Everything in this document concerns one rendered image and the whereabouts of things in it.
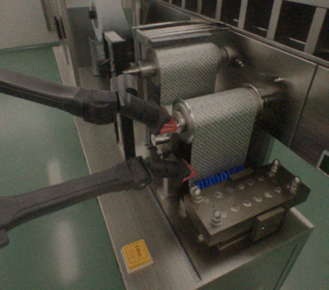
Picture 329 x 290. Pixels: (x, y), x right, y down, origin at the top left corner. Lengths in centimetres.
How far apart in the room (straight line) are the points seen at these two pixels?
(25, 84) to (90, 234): 153
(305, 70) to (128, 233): 76
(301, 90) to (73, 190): 69
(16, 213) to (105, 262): 143
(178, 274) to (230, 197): 28
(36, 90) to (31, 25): 554
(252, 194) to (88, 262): 134
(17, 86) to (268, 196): 81
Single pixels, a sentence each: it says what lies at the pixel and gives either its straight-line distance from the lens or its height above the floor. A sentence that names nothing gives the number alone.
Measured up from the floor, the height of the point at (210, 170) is 106.
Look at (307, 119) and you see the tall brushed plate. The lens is 89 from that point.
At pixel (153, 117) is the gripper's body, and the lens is 69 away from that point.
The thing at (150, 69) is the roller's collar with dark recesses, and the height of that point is 134.
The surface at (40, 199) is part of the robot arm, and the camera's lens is 59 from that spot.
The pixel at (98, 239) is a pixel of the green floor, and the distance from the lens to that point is 205.
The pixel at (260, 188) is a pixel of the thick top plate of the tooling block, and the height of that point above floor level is 103.
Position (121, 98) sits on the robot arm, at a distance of 67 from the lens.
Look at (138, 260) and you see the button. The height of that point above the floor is 92.
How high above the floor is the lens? 170
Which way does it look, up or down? 34 degrees down
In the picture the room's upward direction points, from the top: straight up
